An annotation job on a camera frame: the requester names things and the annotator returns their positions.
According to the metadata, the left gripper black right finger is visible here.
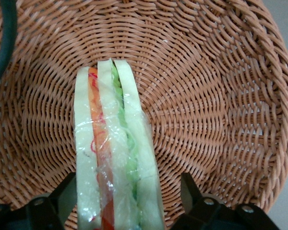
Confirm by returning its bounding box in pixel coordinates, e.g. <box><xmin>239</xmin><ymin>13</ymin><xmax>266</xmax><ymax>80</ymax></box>
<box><xmin>169</xmin><ymin>172</ymin><xmax>281</xmax><ymax>230</ymax></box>

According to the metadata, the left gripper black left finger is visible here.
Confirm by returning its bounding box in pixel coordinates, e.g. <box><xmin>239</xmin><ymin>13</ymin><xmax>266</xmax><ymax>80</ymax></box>
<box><xmin>0</xmin><ymin>172</ymin><xmax>77</xmax><ymax>230</ymax></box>

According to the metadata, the plastic sandwich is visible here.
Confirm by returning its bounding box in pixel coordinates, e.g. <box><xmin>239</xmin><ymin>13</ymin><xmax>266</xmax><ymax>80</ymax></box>
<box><xmin>73</xmin><ymin>57</ymin><xmax>166</xmax><ymax>230</ymax></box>

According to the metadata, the brown round wicker basket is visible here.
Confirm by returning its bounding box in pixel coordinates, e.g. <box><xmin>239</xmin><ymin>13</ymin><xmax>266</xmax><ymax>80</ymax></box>
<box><xmin>0</xmin><ymin>0</ymin><xmax>288</xmax><ymax>230</ymax></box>

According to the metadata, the dark wrist camera cable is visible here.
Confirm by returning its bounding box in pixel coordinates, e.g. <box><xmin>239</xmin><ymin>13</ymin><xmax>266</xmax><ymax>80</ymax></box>
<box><xmin>0</xmin><ymin>0</ymin><xmax>18</xmax><ymax>90</ymax></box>

